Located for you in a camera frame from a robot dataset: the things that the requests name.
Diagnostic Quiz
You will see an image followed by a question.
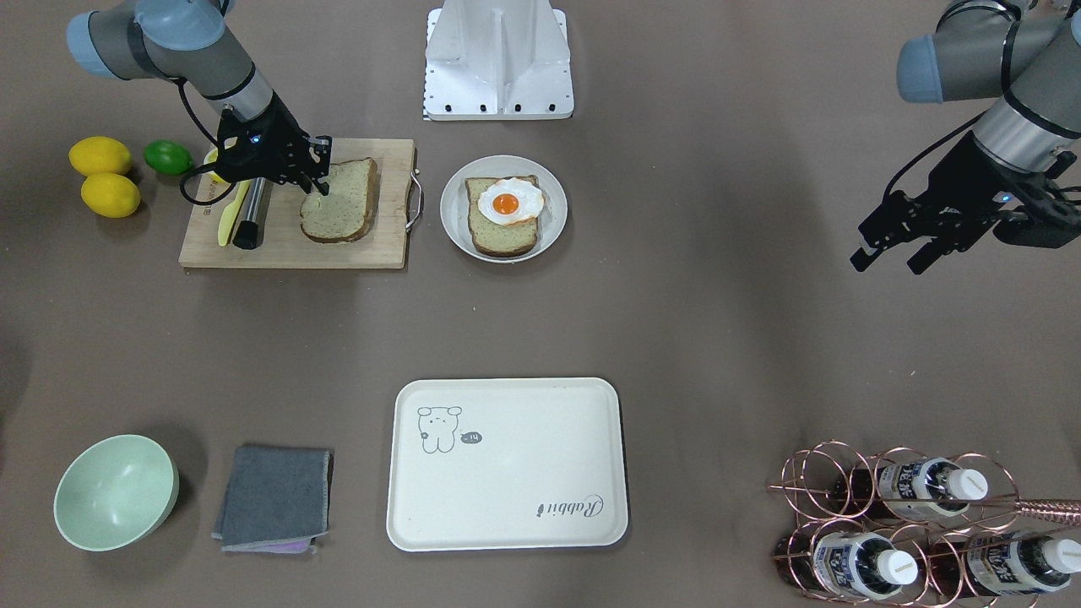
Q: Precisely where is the wooden cutting board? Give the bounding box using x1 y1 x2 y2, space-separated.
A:
179 138 416 269

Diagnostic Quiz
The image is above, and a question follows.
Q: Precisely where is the bread slice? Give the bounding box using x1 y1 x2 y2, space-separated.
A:
301 157 378 243
464 176 538 257

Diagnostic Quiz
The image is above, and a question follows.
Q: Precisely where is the dark drink bottle one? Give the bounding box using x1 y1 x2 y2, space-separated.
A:
831 457 989 523

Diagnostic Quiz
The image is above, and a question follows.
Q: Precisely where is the yellow lemon near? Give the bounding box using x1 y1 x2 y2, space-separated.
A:
80 173 141 219

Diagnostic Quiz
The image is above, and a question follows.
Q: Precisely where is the cream rabbit tray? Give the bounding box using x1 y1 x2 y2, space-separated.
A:
386 376 629 551

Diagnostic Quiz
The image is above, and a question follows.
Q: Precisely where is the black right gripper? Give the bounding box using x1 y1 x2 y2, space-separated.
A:
216 97 333 195

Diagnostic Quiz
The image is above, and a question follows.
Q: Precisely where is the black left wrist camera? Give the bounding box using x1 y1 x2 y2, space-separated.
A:
992 191 1080 247

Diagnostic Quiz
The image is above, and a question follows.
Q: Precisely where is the mint green bowl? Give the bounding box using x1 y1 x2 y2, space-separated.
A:
53 434 179 551

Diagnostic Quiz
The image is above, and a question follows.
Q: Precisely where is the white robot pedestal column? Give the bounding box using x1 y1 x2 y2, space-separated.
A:
422 1 575 121

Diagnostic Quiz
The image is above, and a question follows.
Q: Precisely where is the yellow lemon squeezer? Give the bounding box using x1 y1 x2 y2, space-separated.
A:
204 149 253 247

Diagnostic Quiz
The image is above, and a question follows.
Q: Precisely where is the white round plate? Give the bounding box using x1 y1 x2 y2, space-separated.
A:
439 155 568 264

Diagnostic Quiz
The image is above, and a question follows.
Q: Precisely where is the green lime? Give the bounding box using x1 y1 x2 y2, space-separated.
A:
143 138 193 176

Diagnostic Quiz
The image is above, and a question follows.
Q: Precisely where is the yellow lemon far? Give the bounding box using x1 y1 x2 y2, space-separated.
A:
67 136 133 176

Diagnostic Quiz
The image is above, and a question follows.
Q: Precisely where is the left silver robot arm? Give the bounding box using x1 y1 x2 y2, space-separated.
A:
850 1 1080 274

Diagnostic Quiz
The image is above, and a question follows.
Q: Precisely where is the dark drink bottle two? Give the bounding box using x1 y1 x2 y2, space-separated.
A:
773 532 920 602

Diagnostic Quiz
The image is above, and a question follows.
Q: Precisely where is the grey folded cloth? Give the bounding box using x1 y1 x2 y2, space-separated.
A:
211 445 334 555

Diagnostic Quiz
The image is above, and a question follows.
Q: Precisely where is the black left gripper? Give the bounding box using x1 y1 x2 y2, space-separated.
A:
850 135 1059 274

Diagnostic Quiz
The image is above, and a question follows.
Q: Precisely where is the bread slice on plate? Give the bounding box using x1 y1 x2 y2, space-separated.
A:
464 176 538 257

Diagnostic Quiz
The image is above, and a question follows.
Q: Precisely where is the copper wire bottle rack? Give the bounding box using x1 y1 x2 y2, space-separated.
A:
768 440 1078 607

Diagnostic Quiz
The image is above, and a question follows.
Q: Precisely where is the fried egg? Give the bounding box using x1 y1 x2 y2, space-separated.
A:
478 177 546 226

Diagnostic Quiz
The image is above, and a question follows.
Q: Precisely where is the yellow lemon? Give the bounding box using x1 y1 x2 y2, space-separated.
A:
80 173 141 219
67 136 133 176

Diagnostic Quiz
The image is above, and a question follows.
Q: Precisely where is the dark drink bottle three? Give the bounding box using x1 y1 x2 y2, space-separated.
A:
927 531 1080 598

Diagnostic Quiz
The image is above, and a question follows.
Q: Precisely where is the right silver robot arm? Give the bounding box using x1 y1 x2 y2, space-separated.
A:
66 1 332 195

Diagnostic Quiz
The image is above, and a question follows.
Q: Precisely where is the steel black-tipped knife handle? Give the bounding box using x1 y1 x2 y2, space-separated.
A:
231 177 269 250

